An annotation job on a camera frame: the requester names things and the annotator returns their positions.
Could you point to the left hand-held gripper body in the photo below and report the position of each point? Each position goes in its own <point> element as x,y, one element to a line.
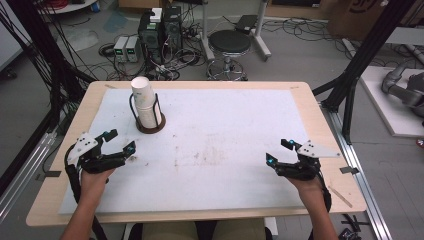
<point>87,159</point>

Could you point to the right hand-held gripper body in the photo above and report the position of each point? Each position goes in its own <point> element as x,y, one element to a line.
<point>305,165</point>

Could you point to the person's right hand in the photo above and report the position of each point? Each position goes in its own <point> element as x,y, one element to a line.
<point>305,188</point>

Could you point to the person's left hand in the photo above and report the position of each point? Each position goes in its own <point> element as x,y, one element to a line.
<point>95,183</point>

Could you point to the black tape piece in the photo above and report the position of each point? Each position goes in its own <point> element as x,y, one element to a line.
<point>349,170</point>
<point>51,174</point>

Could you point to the thin wooden stick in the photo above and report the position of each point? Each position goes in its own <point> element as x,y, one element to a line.
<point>340,196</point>

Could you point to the stack of white paper cups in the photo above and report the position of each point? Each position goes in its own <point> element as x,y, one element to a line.
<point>144,100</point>

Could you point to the white table mat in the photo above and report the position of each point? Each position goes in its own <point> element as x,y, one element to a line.
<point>216,133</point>

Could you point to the grey bench power supply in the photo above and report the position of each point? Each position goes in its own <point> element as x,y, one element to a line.
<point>132,49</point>
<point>120,49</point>

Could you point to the white board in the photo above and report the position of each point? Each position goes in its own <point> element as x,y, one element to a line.
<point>386,106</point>

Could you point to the person's legs in beige pants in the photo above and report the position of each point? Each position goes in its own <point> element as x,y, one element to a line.
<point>200,230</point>

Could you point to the black computer tower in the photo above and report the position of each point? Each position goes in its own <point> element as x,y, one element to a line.
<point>150,35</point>
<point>172,28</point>

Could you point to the white metal stand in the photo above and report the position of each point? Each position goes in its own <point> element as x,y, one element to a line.
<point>261,36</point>

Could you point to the black round stool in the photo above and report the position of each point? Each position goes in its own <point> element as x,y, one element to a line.
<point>230,42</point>

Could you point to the black flat device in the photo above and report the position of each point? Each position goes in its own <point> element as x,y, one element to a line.
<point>246,22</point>

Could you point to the blue tape roll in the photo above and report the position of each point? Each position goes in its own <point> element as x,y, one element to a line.
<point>95,6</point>

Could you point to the white small box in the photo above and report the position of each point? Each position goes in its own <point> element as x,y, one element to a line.
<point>156,15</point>

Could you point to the cardboard box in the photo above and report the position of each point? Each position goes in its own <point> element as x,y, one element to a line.
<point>360,16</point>

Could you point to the aluminium rail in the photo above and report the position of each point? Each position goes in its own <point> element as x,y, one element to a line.
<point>23,170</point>
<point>360,173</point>

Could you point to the black metal frame post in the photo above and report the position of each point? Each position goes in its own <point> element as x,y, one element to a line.
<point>40,56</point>
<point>358,56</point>

